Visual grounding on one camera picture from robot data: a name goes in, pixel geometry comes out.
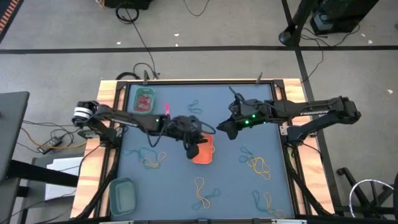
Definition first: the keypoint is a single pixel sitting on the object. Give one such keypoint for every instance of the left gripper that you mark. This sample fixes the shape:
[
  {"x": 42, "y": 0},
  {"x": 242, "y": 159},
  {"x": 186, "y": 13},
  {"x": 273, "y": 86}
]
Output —
[{"x": 183, "y": 129}]

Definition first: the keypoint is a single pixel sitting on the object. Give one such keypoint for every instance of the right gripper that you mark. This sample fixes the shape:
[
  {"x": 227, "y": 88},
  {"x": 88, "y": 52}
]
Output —
[{"x": 248, "y": 113}]

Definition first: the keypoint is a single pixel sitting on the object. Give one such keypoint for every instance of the yellow rubber band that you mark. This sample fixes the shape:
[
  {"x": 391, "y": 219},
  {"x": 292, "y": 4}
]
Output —
[
  {"x": 149, "y": 164},
  {"x": 268, "y": 202},
  {"x": 199, "y": 189},
  {"x": 262, "y": 168},
  {"x": 212, "y": 149}
]

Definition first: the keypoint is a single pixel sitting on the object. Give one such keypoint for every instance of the red rubber band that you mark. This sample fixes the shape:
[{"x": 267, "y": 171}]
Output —
[
  {"x": 149, "y": 105},
  {"x": 143, "y": 108},
  {"x": 147, "y": 99},
  {"x": 141, "y": 102}
]

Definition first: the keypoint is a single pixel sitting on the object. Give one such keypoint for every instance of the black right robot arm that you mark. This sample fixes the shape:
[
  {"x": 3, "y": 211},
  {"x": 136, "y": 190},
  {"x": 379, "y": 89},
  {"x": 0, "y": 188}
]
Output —
[{"x": 311, "y": 110}]

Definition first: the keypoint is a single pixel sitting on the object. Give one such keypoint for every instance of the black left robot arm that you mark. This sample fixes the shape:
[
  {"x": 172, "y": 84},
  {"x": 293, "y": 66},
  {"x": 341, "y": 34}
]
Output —
[{"x": 124, "y": 119}]

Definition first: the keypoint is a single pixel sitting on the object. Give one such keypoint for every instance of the orange plastic basket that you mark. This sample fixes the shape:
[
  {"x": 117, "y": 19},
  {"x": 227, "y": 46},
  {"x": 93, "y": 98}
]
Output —
[{"x": 202, "y": 157}]

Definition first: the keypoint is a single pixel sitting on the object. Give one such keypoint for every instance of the pink tag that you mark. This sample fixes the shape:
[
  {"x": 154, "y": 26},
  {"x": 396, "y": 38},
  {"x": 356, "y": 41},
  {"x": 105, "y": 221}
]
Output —
[{"x": 167, "y": 109}]

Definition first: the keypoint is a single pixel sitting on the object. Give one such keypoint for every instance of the blue table mat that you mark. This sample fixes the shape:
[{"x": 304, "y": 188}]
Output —
[{"x": 174, "y": 186}]

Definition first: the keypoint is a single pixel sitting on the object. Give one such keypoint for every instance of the grey clamp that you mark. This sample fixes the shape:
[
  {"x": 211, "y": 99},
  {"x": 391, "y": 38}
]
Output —
[
  {"x": 145, "y": 77},
  {"x": 258, "y": 79}
]

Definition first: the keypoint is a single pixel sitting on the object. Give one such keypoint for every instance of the black pole stand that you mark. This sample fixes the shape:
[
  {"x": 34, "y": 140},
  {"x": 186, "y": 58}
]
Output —
[{"x": 290, "y": 35}]

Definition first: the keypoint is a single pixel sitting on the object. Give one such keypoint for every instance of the black chair base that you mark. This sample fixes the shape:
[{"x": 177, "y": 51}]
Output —
[{"x": 348, "y": 174}]

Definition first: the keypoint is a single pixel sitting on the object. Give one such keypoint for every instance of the white board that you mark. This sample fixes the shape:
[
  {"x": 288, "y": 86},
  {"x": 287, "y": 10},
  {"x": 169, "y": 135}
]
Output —
[{"x": 66, "y": 165}]

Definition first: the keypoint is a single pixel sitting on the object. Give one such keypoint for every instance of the black power adapter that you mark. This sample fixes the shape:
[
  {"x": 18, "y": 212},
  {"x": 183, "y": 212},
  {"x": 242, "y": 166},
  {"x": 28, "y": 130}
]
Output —
[{"x": 49, "y": 143}]

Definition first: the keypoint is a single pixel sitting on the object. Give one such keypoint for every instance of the black equipment box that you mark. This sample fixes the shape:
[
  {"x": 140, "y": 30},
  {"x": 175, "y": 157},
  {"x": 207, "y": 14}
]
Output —
[{"x": 342, "y": 15}]

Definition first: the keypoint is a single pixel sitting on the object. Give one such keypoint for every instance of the black desk beam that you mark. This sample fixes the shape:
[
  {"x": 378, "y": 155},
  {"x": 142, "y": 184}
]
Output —
[{"x": 43, "y": 174}]

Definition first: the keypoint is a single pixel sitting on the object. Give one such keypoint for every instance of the grey desk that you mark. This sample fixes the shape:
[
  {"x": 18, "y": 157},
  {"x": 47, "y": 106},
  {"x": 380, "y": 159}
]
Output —
[{"x": 12, "y": 124}]

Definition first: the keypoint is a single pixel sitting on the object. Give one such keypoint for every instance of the striped floor mat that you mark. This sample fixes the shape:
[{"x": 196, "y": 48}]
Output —
[{"x": 7, "y": 15}]

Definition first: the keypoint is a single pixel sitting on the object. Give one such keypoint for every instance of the black table frame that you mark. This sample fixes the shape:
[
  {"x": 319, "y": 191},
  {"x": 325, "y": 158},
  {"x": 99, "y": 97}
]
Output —
[{"x": 202, "y": 82}]

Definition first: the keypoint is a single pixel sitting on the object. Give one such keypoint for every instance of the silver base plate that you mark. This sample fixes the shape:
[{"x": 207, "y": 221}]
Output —
[{"x": 283, "y": 130}]

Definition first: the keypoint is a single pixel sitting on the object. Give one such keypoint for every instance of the white metal bracket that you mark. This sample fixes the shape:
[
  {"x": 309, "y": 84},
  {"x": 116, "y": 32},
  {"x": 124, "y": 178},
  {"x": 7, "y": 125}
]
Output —
[
  {"x": 116, "y": 222},
  {"x": 289, "y": 221}
]

